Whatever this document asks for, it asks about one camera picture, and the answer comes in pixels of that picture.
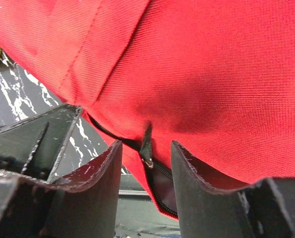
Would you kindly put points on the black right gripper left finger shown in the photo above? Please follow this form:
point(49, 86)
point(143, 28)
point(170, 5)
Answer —
point(81, 204)

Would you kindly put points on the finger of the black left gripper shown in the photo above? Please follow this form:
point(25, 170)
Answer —
point(34, 146)

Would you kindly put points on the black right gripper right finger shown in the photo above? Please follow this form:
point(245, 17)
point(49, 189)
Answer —
point(211, 204)

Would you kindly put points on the red backpack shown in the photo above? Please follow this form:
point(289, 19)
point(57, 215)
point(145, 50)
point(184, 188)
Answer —
point(217, 76)

